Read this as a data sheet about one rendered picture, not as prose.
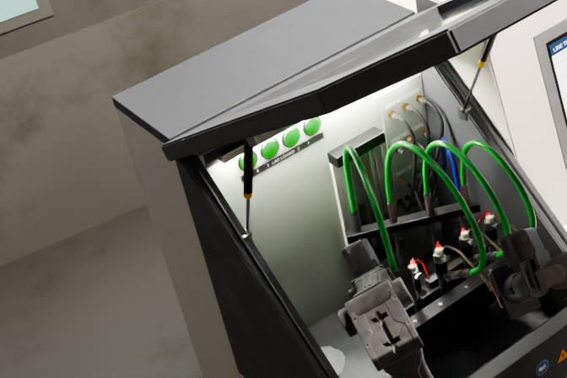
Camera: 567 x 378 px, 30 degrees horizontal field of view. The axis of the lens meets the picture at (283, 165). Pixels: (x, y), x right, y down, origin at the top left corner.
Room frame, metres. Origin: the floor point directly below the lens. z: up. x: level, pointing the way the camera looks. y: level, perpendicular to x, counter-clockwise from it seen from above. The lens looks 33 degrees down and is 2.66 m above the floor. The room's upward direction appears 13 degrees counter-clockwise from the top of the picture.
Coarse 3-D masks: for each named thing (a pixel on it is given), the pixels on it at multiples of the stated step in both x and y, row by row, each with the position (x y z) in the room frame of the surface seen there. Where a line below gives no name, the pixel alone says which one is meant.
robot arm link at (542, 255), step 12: (528, 228) 1.52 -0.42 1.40; (504, 240) 1.51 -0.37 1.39; (516, 240) 1.50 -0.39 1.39; (528, 240) 1.49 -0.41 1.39; (540, 240) 1.50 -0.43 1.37; (504, 252) 1.50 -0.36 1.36; (516, 252) 1.49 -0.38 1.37; (528, 252) 1.48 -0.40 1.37; (540, 252) 1.48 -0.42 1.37; (516, 264) 1.47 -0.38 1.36; (540, 264) 1.45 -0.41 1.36; (540, 276) 1.43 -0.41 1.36; (552, 276) 1.41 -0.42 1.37; (564, 276) 1.40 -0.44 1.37
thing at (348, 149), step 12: (348, 156) 1.97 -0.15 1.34; (348, 168) 1.99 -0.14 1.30; (360, 168) 1.81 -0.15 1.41; (348, 180) 2.00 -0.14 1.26; (348, 192) 2.00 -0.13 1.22; (372, 192) 1.75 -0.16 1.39; (372, 204) 1.73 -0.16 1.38; (384, 228) 1.69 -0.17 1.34; (384, 240) 1.67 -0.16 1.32; (396, 264) 1.64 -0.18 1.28
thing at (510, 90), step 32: (416, 0) 2.27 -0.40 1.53; (512, 32) 2.11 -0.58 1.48; (512, 64) 2.08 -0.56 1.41; (480, 96) 2.10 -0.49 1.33; (512, 96) 2.06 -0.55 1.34; (544, 96) 2.09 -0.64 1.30; (512, 128) 2.03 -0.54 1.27; (544, 128) 2.06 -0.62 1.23; (544, 160) 2.04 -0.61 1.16; (544, 192) 2.01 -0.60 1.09
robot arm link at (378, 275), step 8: (368, 272) 1.51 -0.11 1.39; (376, 272) 1.44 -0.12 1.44; (384, 272) 1.45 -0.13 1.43; (352, 280) 1.51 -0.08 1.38; (360, 280) 1.44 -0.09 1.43; (368, 280) 1.35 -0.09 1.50; (376, 280) 1.30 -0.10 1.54; (384, 280) 1.40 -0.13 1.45; (400, 280) 1.20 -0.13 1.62; (360, 288) 1.32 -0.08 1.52; (368, 288) 1.24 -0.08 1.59; (400, 288) 1.18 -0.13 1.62; (400, 296) 1.17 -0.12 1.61; (408, 296) 1.17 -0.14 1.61; (408, 304) 1.17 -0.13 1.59; (344, 312) 1.18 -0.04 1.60; (344, 320) 1.17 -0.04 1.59; (344, 328) 1.16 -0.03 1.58; (352, 328) 1.16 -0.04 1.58; (352, 336) 1.16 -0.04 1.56
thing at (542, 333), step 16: (560, 320) 1.72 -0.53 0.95; (528, 336) 1.69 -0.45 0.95; (544, 336) 1.68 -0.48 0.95; (560, 336) 1.69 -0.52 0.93; (512, 352) 1.66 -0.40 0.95; (528, 352) 1.65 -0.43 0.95; (544, 352) 1.67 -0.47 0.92; (480, 368) 1.63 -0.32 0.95; (496, 368) 1.62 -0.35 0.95; (512, 368) 1.62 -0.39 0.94; (528, 368) 1.64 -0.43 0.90; (560, 368) 1.69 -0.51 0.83
